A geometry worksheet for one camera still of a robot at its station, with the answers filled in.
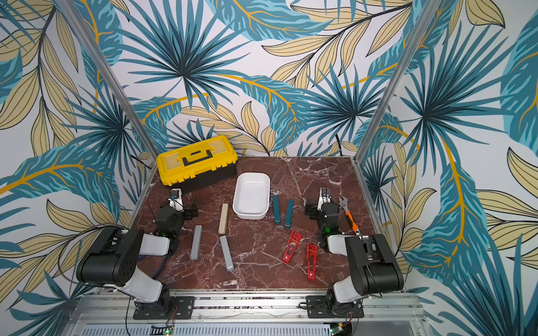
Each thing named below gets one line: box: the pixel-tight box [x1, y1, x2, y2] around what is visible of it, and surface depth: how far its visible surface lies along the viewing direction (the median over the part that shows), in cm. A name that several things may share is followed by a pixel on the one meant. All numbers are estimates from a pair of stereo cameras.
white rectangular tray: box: [232, 172, 271, 220], surface depth 103 cm
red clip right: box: [306, 242, 318, 281], surface depth 85 cm
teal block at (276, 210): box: [273, 195, 281, 225], surface depth 98 cm
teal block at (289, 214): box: [284, 198, 295, 229], surface depth 97 cm
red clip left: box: [282, 229, 303, 264], surface depth 90 cm
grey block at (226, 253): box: [219, 234, 234, 272], surface depth 85 cm
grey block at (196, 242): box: [189, 224, 203, 261], surface depth 87 cm
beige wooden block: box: [217, 203, 230, 235], surface depth 94 cm
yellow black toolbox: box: [156, 135, 239, 190], surface depth 97 cm
